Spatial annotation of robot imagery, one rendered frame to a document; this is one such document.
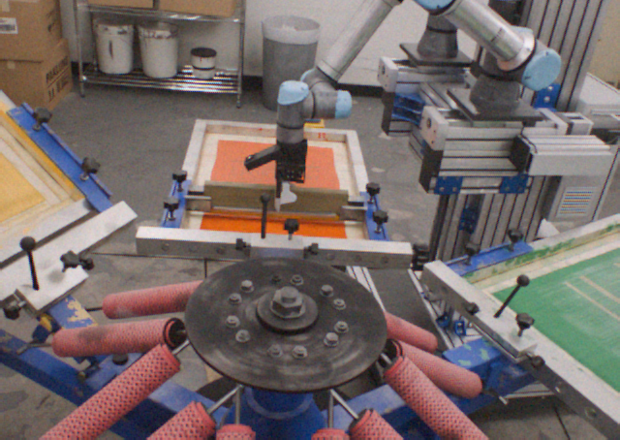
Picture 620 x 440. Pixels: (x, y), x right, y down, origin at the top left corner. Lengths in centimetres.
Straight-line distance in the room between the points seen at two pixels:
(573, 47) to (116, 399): 182
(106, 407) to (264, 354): 24
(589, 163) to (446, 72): 67
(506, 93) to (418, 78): 52
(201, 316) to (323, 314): 18
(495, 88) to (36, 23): 342
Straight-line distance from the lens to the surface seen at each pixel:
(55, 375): 145
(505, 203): 247
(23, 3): 476
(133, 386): 98
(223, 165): 214
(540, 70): 188
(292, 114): 168
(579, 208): 258
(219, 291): 100
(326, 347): 92
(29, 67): 490
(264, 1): 540
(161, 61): 519
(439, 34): 245
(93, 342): 115
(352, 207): 182
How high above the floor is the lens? 192
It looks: 30 degrees down
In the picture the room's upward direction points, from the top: 6 degrees clockwise
